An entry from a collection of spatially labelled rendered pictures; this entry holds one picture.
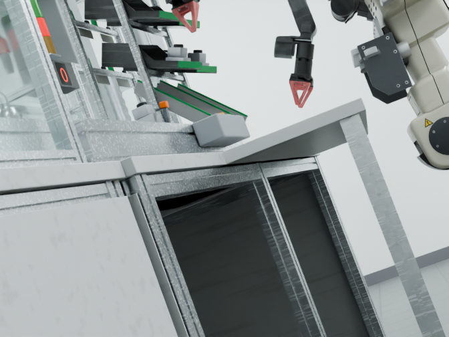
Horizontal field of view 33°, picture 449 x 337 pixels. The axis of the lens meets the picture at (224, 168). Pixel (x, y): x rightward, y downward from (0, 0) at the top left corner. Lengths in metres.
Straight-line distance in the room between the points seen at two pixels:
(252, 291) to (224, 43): 3.14
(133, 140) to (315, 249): 1.34
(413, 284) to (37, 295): 0.96
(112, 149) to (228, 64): 4.27
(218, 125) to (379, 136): 3.75
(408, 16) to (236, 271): 1.13
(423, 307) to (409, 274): 0.08
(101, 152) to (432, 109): 1.08
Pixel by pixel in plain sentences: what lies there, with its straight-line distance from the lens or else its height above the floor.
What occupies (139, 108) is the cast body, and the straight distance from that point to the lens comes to 2.07.
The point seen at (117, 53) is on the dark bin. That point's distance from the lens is 2.39.
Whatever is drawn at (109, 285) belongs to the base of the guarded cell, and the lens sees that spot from 1.12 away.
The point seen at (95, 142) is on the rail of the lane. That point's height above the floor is 0.91.
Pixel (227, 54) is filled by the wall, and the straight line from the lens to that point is 5.66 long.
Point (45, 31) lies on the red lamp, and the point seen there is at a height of 1.32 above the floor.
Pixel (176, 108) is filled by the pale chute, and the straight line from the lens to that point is 2.28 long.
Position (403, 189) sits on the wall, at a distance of 5.50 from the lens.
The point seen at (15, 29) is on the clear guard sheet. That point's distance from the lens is 1.25.
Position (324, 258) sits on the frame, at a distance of 2.72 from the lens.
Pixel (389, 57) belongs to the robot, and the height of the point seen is 0.98.
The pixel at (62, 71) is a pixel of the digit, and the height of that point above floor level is 1.21.
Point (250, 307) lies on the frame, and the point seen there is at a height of 0.41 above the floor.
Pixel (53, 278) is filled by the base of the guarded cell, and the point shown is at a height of 0.71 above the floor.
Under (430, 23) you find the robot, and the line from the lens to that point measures 2.24.
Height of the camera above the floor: 0.68
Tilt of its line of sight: 5 degrees up
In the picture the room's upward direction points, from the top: 20 degrees counter-clockwise
